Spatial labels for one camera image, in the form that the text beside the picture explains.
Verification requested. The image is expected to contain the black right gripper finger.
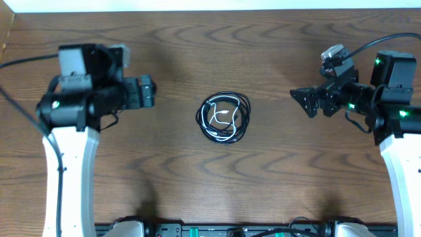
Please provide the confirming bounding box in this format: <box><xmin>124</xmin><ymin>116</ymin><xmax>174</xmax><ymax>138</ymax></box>
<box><xmin>289</xmin><ymin>87</ymin><xmax>316</xmax><ymax>99</ymax></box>
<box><xmin>295</xmin><ymin>97</ymin><xmax>319</xmax><ymax>118</ymax></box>

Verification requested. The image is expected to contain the white USB cable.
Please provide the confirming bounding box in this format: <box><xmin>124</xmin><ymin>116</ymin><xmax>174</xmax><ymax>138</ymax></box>
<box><xmin>201</xmin><ymin>95</ymin><xmax>240</xmax><ymax>142</ymax></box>

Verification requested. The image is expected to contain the black USB cable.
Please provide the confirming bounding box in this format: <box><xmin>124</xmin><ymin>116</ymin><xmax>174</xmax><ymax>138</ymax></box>
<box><xmin>195</xmin><ymin>91</ymin><xmax>252</xmax><ymax>145</ymax></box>

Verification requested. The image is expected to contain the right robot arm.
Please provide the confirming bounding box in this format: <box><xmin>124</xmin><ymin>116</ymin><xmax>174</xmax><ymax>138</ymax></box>
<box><xmin>290</xmin><ymin>49</ymin><xmax>420</xmax><ymax>236</ymax></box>

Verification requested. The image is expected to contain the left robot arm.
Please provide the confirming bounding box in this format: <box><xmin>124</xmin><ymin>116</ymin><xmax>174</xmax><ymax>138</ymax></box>
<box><xmin>37</xmin><ymin>72</ymin><xmax>156</xmax><ymax>236</ymax></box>

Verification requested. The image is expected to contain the cardboard side panel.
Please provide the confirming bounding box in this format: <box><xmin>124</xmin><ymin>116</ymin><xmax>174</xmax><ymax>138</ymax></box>
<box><xmin>0</xmin><ymin>0</ymin><xmax>15</xmax><ymax>59</ymax></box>

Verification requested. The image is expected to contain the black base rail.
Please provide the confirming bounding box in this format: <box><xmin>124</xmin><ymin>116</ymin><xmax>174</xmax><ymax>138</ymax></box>
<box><xmin>95</xmin><ymin>221</ymin><xmax>398</xmax><ymax>237</ymax></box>

